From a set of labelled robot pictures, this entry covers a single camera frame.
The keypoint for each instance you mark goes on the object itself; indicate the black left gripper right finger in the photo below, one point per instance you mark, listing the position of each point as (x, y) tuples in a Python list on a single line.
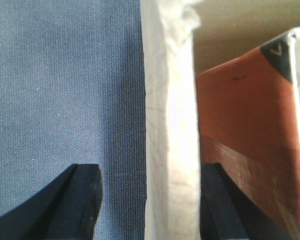
[(226, 213)]

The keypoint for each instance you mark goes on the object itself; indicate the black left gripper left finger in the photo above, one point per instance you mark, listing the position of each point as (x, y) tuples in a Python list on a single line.
[(66, 209)]

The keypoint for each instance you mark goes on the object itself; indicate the large brown cardboard box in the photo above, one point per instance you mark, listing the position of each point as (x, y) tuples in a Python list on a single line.
[(181, 39)]

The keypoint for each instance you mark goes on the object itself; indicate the orange box inside carton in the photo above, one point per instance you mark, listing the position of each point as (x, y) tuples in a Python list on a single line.
[(249, 122)]

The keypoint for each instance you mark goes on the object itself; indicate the dark blue table mat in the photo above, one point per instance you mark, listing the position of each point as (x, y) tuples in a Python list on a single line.
[(72, 91)]

